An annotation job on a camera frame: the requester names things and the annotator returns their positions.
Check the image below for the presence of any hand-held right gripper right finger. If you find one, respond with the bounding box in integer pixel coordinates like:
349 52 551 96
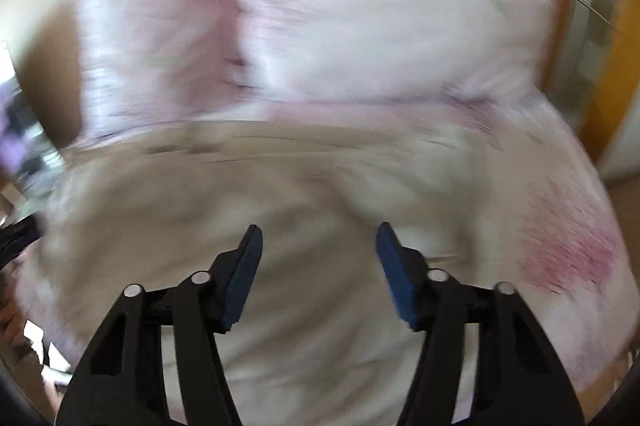
376 221 585 426

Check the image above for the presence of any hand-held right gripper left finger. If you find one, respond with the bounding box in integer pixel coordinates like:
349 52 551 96
55 225 264 426

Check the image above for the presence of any beige puffer jacket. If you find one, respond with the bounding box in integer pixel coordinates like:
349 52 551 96
20 120 506 426

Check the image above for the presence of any pink floral bed sheet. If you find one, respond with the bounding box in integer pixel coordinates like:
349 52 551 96
270 86 632 399

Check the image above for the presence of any pink floral pillow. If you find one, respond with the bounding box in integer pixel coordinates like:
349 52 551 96
232 0 557 107
75 0 251 144

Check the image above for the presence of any wooden headboard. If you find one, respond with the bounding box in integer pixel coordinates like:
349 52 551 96
510 0 640 179

